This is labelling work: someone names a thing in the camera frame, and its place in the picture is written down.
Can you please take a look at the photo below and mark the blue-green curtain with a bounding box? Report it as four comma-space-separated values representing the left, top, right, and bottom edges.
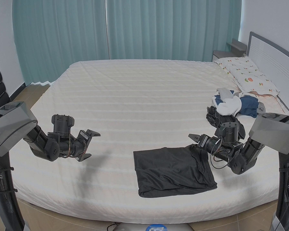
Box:
12, 0, 110, 85
106, 0, 244, 62

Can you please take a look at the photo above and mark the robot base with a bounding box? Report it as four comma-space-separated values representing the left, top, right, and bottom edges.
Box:
107, 223, 191, 231

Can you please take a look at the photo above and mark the bed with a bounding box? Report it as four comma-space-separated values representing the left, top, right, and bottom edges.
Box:
8, 31, 289, 226

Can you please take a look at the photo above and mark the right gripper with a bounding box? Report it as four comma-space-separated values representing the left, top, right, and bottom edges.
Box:
188, 134, 220, 153

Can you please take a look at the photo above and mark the grey bedside table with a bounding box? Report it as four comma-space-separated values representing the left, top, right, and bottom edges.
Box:
212, 38, 247, 61

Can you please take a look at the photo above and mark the black T-shirt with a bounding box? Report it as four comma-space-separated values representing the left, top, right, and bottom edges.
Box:
133, 144, 218, 198

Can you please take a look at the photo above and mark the pile of clothes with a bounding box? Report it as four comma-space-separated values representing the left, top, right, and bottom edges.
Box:
206, 88, 266, 139

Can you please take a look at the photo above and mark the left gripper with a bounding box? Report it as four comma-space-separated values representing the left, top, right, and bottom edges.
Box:
72, 130, 101, 162

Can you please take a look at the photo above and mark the white printed pillow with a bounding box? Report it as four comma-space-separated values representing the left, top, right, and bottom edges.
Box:
212, 56, 280, 96

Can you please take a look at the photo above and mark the black cable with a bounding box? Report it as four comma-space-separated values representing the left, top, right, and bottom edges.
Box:
208, 153, 230, 170

